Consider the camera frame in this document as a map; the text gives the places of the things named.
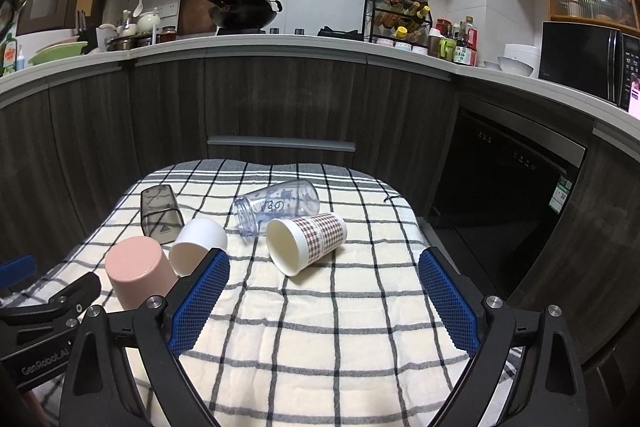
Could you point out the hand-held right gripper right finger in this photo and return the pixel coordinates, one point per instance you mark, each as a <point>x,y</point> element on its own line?
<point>450,302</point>

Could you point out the red lid jar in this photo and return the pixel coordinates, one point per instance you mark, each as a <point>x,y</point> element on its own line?
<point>443,28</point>

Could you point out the white teapot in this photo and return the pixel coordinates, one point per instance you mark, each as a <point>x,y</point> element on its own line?
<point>148,22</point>

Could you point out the black spice rack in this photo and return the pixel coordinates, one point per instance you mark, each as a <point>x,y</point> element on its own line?
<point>397,17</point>

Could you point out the green lid pitcher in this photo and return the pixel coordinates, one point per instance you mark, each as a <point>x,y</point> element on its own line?
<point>447,48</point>

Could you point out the dish soap bottle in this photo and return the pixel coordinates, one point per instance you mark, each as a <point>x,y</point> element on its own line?
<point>9,54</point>

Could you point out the dark sauce bottle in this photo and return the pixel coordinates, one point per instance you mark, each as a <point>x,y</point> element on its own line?
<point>467,34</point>

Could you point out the black wok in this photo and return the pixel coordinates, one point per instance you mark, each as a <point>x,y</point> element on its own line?
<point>245,9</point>

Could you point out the plaid paper cup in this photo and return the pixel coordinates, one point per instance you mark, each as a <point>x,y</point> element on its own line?
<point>310,239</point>

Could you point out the black stove grate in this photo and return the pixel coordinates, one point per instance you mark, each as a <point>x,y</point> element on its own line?
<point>340,33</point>

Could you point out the clear plastic bottle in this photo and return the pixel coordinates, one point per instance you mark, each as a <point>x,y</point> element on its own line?
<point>280,207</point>

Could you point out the white cup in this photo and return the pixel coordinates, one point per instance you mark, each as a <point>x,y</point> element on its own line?
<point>200,239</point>

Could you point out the black microwave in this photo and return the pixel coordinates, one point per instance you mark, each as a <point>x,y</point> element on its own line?
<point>575,57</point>

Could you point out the green dish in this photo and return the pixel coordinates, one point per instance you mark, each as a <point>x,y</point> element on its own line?
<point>57,52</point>

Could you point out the stack of white bowls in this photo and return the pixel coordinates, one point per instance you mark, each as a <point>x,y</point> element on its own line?
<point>520,59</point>

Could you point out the grey transparent cup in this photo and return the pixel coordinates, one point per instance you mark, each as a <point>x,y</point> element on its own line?
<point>160,214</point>

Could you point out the black dishwasher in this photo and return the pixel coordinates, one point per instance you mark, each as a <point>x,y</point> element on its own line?
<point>500,207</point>

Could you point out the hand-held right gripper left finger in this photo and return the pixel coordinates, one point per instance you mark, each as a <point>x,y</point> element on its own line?
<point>200,302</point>

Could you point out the checked white cloth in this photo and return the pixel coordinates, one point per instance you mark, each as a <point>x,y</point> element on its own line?
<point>325,332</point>

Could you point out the brown jar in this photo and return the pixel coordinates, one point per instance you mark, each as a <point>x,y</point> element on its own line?
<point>168,34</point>

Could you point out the dark wooden cutting board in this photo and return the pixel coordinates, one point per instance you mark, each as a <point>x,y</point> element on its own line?
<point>192,7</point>

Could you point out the small steel pot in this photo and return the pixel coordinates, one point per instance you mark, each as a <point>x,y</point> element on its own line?
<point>122,43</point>

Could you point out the pink cup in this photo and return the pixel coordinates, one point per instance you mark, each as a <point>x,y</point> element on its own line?
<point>137,269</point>

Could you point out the dark wood lower cabinets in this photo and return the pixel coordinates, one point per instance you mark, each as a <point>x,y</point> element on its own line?
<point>250,107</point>

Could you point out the black knife block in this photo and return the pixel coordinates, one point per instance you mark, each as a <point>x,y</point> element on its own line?
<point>85,32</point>

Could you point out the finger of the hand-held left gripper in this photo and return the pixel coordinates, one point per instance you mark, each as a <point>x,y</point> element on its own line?
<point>75,294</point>
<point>17,274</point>

